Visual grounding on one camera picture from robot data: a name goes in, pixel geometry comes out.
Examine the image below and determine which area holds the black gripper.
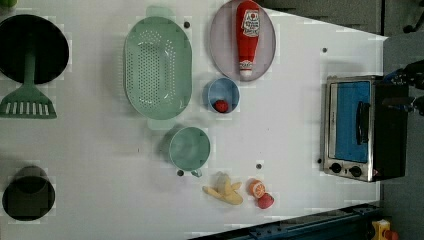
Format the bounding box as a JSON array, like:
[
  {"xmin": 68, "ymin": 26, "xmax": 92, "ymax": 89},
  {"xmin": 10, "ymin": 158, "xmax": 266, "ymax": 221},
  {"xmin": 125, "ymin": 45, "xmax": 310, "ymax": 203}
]
[{"xmin": 382, "ymin": 60, "xmax": 424, "ymax": 116}]

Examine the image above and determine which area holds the silver toaster oven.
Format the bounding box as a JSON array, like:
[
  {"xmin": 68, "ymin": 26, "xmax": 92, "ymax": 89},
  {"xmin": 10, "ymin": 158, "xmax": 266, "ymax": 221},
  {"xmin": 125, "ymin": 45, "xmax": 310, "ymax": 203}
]
[{"xmin": 323, "ymin": 75, "xmax": 409, "ymax": 182}]

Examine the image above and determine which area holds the yellow red button box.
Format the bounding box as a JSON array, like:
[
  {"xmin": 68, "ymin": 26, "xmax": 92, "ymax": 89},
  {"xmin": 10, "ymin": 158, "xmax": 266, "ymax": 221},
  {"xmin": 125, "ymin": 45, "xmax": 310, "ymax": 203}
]
[{"xmin": 371, "ymin": 219, "xmax": 399, "ymax": 240}]

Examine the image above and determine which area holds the red ketchup bottle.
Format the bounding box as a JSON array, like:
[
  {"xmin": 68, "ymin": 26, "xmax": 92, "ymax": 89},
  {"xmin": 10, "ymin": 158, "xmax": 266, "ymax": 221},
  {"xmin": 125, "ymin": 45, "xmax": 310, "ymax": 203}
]
[{"xmin": 236, "ymin": 0, "xmax": 260, "ymax": 78}]

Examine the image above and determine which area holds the blue cup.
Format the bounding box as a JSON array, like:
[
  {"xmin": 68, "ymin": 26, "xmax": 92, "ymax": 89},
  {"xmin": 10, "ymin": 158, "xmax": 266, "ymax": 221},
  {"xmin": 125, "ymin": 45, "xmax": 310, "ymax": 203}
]
[{"xmin": 203, "ymin": 78, "xmax": 240, "ymax": 114}]

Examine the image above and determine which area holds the grey plate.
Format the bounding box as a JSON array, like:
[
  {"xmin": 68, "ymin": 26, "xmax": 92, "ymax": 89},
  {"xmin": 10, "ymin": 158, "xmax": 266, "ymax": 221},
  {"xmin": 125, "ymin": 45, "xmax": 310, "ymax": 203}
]
[{"xmin": 209, "ymin": 0, "xmax": 276, "ymax": 81}]

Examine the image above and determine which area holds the red strawberry toy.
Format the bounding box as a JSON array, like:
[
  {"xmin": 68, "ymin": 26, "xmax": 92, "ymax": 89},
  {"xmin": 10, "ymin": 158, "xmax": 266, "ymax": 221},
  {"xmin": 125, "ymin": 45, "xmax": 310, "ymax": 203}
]
[{"xmin": 257, "ymin": 193, "xmax": 274, "ymax": 209}]

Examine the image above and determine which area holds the orange slice toy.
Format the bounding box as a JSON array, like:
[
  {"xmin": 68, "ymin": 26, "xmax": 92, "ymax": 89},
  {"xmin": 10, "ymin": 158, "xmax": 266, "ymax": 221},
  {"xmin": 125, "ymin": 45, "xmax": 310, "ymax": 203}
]
[{"xmin": 248, "ymin": 179, "xmax": 266, "ymax": 199}]

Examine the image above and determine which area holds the small red ball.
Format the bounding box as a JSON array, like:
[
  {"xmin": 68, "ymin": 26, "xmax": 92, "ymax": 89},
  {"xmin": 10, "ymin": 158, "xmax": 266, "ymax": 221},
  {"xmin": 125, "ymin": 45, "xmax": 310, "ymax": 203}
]
[{"xmin": 214, "ymin": 100, "xmax": 229, "ymax": 113}]

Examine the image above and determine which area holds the peeled toy banana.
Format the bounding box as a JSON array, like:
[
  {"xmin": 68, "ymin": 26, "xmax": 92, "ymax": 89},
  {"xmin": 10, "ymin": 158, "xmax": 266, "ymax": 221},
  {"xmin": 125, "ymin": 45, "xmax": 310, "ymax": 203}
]
[{"xmin": 202, "ymin": 172, "xmax": 243, "ymax": 205}]

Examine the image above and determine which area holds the green mug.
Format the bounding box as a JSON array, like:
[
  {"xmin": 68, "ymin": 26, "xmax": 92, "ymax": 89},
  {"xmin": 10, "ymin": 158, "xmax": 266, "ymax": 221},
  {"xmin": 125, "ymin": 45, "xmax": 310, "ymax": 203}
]
[{"xmin": 168, "ymin": 127, "xmax": 211, "ymax": 178}]

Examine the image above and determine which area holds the green oval colander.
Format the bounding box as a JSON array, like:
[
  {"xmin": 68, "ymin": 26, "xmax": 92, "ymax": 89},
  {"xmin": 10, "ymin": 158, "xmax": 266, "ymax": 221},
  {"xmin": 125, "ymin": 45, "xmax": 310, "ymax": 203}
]
[{"xmin": 123, "ymin": 6, "xmax": 192, "ymax": 130}]

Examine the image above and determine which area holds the black round pan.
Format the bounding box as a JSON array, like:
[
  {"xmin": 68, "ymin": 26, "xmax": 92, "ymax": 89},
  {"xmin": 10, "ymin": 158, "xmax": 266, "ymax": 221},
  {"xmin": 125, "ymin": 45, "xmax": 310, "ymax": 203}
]
[{"xmin": 0, "ymin": 14, "xmax": 70, "ymax": 85}]

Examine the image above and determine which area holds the green slotted spatula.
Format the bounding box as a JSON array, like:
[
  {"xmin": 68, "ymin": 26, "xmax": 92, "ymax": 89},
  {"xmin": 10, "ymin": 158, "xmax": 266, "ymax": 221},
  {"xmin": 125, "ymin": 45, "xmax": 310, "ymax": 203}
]
[{"xmin": 0, "ymin": 42, "xmax": 57, "ymax": 119}]

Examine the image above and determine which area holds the dark grey cup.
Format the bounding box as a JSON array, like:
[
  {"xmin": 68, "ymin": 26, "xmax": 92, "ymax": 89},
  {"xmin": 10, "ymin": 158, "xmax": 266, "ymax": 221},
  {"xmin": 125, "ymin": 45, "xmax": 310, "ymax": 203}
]
[{"xmin": 2, "ymin": 166, "xmax": 56, "ymax": 221}]

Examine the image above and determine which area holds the green object at corner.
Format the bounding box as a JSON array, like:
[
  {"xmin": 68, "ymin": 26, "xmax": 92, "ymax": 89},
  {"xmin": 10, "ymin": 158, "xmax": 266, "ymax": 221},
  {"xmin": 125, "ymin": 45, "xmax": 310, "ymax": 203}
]
[{"xmin": 0, "ymin": 0, "xmax": 18, "ymax": 8}]

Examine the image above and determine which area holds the blue metal frame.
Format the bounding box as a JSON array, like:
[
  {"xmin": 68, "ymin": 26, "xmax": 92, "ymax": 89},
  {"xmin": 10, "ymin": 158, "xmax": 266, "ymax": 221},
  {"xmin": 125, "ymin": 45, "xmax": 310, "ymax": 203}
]
[{"xmin": 191, "ymin": 204, "xmax": 382, "ymax": 240}]

